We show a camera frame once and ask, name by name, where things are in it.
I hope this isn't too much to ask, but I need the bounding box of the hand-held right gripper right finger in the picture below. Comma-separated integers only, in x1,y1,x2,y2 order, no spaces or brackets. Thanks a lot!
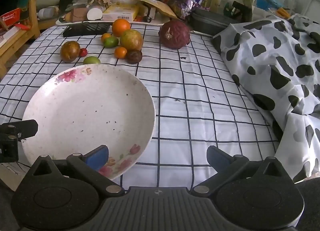
191,145,293,196

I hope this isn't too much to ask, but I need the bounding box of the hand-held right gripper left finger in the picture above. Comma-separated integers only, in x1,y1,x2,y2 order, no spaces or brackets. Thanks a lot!
30,145,125,196

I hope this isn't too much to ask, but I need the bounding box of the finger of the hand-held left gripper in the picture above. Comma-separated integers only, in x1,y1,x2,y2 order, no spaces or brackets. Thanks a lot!
0,119,39,144

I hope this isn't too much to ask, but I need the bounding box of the white floral plate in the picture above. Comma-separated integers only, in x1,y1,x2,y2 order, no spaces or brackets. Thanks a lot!
22,65,156,181

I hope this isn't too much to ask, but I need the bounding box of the brown round fruit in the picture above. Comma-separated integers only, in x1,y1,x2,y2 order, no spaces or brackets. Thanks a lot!
60,41,81,63

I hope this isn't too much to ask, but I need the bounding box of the green lime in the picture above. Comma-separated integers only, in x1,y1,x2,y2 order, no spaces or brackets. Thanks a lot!
83,56,101,66
103,36,119,48

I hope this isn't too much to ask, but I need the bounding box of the dark purple passion fruit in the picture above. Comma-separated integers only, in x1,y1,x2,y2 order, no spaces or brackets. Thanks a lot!
125,49,143,65

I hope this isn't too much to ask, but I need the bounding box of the large dark red fruit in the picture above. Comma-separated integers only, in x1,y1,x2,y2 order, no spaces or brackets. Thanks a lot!
159,19,191,49

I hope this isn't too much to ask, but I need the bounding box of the white black checkered cloth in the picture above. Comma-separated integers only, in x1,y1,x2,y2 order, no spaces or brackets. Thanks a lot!
0,22,283,189

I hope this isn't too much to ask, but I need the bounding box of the cow print cloth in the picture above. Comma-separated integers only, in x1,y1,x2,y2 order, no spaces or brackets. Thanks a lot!
212,14,320,184

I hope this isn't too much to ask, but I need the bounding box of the red cardboard box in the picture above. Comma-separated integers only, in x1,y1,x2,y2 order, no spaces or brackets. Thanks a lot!
0,8,22,28

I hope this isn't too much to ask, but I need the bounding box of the black ribbed box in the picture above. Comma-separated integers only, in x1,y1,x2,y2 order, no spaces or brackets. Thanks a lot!
62,22,110,38

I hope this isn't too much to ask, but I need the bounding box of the white plastic bottle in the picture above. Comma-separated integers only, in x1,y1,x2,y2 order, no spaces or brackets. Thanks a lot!
37,7,59,19

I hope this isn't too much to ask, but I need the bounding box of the brown cardboard block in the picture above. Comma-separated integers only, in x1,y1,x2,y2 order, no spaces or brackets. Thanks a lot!
71,9,88,22

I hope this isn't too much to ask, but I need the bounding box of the large orange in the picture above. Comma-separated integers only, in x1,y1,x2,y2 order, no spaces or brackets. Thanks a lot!
112,19,132,38

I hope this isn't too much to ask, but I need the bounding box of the white round container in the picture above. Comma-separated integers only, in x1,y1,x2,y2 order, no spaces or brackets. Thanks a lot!
86,9,103,21

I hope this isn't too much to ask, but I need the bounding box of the black fuzzy object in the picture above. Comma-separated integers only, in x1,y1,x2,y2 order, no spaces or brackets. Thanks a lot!
59,0,81,10

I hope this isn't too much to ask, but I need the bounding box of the grey zipper case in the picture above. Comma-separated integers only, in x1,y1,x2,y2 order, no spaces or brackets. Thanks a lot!
187,9,242,36

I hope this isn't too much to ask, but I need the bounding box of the yellow cardboard box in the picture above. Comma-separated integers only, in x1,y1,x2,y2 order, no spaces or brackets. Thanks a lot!
102,4,140,22

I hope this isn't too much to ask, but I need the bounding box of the black open box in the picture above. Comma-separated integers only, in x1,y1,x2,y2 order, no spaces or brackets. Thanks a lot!
231,1,253,22

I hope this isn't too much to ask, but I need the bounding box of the orange sticks bundle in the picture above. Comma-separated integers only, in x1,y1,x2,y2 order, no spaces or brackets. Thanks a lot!
276,7,292,18

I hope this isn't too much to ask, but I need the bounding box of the brown paper envelope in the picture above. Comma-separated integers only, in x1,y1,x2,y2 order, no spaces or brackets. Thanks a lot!
130,0,178,19

